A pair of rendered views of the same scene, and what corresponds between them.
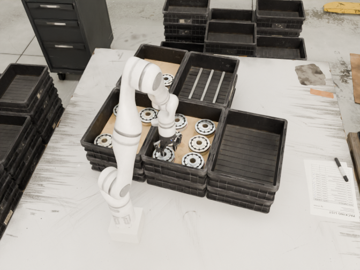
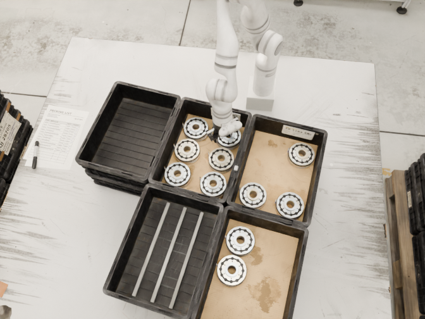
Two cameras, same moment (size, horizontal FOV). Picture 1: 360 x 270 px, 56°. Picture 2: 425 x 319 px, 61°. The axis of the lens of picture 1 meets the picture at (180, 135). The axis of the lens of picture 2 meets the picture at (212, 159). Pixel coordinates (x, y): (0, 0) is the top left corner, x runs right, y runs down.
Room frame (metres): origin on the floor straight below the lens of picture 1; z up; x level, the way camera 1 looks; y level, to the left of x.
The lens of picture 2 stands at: (1.68, 0.03, 2.15)
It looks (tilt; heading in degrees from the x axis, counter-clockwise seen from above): 64 degrees down; 182
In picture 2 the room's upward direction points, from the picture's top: 4 degrees counter-clockwise
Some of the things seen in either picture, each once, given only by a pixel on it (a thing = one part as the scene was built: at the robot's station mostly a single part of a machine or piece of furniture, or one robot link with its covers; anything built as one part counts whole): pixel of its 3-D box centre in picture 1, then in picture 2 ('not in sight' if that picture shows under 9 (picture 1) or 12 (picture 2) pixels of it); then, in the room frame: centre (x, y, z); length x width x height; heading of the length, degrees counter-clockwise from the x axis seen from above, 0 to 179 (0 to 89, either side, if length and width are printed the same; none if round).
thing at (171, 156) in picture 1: (163, 155); (228, 135); (0.94, 0.08, 0.86); 0.10 x 0.10 x 0.01
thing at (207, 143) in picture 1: (199, 143); (186, 149); (0.99, -0.09, 0.86); 0.10 x 0.10 x 0.01
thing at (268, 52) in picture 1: (276, 64); not in sight; (2.25, -0.83, 0.31); 0.40 x 0.30 x 0.34; 80
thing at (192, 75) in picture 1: (205, 85); (168, 250); (1.40, -0.15, 0.87); 0.40 x 0.30 x 0.11; 161
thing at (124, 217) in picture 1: (121, 208); (264, 76); (0.66, 0.25, 0.88); 0.09 x 0.09 x 0.17; 0
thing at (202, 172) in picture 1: (185, 132); (202, 147); (1.02, -0.03, 0.92); 0.40 x 0.30 x 0.02; 161
